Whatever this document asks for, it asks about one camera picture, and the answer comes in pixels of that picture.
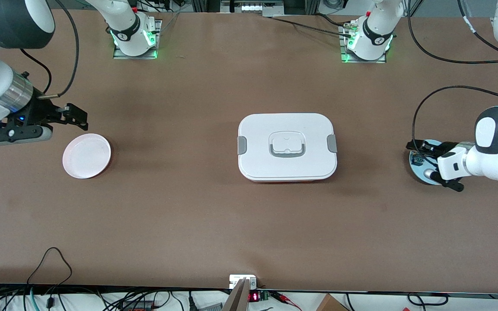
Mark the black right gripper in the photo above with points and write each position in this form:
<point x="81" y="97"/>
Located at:
<point x="41" y="111"/>

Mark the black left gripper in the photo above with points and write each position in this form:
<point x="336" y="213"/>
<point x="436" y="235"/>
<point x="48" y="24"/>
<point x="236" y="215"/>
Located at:
<point x="433" y="150"/>

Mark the small green circuit board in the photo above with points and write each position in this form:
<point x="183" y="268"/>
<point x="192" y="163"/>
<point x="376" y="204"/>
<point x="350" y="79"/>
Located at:
<point x="416" y="160"/>

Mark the light blue round plate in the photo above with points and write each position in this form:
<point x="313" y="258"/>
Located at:
<point x="417" y="173"/>

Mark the pale pink round plate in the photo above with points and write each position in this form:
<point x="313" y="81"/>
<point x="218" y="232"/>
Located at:
<point x="87" y="156"/>

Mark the brown cardboard box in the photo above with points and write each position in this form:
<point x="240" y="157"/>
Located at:
<point x="329" y="304"/>

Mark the red clip leads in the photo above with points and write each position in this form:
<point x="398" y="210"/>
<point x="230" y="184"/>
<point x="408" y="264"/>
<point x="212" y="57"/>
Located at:
<point x="281" y="297"/>

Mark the white power strip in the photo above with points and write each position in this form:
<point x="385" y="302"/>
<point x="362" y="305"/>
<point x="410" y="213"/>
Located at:
<point x="253" y="7"/>

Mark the red digit display module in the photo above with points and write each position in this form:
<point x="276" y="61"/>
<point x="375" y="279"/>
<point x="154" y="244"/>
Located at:
<point x="254" y="296"/>

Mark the grey aluminium bar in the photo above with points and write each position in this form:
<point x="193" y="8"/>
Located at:
<point x="237" y="300"/>

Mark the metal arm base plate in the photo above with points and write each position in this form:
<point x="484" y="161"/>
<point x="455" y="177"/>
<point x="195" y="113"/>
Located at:
<point x="363" y="61"/>
<point x="121" y="56"/>

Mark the small white mounting bracket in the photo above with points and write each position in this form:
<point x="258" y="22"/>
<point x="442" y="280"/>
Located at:
<point x="236" y="280"/>

